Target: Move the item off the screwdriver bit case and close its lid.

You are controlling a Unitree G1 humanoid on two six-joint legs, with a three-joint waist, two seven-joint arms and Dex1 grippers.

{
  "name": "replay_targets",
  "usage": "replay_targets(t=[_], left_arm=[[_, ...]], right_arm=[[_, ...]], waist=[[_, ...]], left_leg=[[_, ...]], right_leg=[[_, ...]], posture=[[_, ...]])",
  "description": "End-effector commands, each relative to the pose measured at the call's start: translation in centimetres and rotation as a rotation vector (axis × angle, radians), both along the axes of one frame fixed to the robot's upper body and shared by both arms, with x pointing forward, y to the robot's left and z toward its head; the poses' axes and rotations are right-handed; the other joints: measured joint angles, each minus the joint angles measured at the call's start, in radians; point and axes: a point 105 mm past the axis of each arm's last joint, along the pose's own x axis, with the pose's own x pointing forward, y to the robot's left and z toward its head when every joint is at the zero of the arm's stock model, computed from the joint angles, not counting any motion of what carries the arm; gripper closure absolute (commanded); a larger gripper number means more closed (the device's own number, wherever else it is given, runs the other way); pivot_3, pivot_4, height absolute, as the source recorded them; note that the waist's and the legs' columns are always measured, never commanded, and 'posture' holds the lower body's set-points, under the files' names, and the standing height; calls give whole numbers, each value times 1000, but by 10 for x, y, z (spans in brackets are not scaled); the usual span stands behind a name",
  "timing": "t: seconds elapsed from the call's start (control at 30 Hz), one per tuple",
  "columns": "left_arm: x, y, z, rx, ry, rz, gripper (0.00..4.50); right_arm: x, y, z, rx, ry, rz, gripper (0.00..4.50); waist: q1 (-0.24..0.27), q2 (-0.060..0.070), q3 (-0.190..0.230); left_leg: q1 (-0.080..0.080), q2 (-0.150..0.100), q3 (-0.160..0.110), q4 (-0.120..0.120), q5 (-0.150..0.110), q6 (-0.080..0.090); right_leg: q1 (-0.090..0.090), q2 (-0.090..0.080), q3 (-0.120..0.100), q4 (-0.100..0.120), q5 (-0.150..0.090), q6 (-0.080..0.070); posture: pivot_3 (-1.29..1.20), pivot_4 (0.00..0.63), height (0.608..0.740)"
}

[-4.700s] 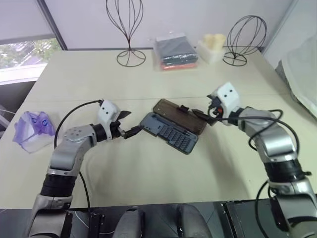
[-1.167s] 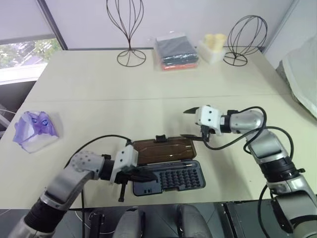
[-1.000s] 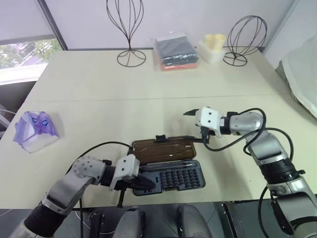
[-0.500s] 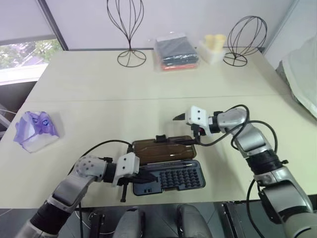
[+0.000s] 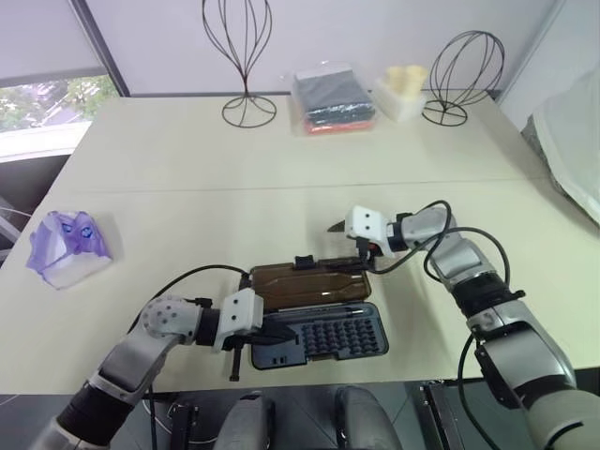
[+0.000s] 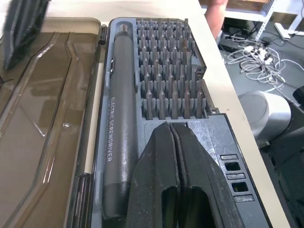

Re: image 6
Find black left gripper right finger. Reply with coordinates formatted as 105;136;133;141
171;122;246;228

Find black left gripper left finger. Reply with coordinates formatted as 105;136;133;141
125;122;185;228

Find grey screwdriver bit case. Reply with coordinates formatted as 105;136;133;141
94;17;274;228

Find grey electric screwdriver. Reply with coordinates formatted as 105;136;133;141
102;23;140;220

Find steel screwdriver bit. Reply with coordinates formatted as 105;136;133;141
145;82;154;120
158;83;168;120
196;79;206;119
183;83;193;119
171;82;180;120

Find smoky transparent case lid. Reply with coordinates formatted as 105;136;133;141
0;16;106;228

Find rusty brown screwdriver bit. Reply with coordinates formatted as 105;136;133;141
182;38;190;57

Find silver robot body part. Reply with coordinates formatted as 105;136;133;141
237;90;293;146

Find black robot body part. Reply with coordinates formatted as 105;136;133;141
260;86;304;228

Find white power strip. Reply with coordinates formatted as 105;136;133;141
275;22;292;39

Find white metal shelf rack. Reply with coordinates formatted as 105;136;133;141
222;0;304;42

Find dark grey felt block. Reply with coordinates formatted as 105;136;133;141
0;0;52;70

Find tangled white cables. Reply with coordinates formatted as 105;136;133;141
225;39;289;94

